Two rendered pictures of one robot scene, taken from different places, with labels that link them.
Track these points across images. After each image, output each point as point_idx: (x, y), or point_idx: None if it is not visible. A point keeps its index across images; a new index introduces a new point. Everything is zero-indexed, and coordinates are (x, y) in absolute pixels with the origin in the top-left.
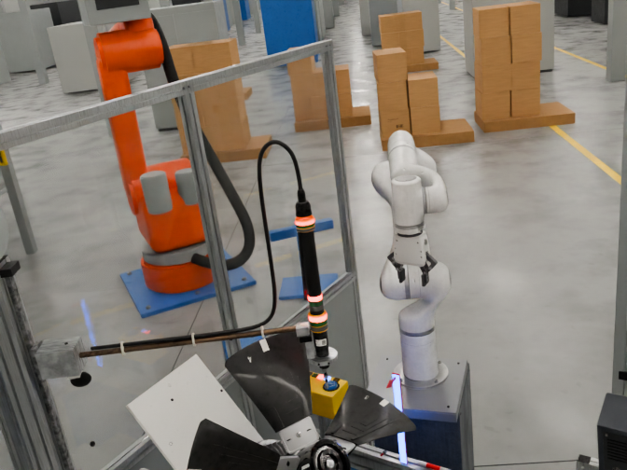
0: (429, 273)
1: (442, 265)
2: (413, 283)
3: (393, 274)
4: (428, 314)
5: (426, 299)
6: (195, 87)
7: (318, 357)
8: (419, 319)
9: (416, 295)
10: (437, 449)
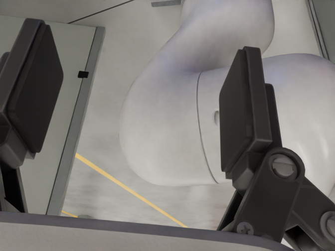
0: (166, 147)
1: (138, 175)
2: (218, 106)
3: (303, 137)
4: (180, 27)
5: (185, 67)
6: None
7: None
8: (207, 9)
9: (212, 73)
10: None
